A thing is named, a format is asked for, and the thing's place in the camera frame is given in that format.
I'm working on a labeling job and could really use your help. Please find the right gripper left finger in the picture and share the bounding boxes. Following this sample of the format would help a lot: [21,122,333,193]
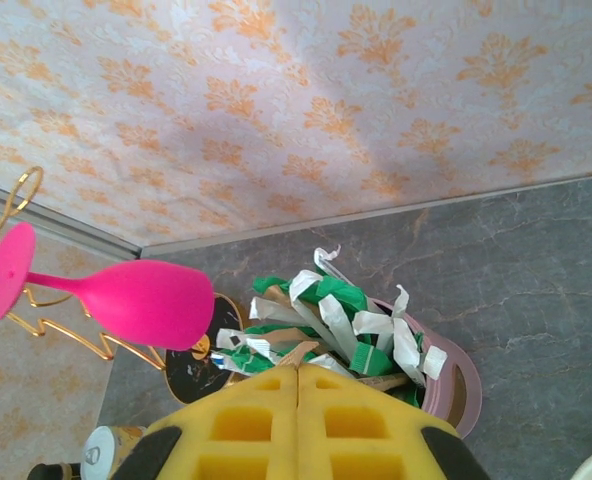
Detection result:
[118,367,300,480]

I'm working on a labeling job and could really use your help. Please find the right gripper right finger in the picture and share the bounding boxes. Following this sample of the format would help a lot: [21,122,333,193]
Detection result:
[298,363,492,480]

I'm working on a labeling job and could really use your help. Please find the brown straw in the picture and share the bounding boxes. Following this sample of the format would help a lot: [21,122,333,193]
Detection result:
[274,341,323,372]

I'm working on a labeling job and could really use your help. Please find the green white straws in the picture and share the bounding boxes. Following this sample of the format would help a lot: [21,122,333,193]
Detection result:
[215,244,450,406]

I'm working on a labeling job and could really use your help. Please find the pink straw holder cup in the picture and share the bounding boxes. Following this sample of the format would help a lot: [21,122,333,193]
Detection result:
[368,298,483,437]

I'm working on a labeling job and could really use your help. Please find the yellow tin can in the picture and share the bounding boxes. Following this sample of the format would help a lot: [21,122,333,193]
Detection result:
[79,424,150,480]

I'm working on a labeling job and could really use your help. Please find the pink wine glass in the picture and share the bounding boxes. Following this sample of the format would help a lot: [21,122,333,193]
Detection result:
[0,222,216,352]

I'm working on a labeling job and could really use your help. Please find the gold wire glass rack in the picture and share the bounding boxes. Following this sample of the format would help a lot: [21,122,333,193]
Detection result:
[0,166,247,406]

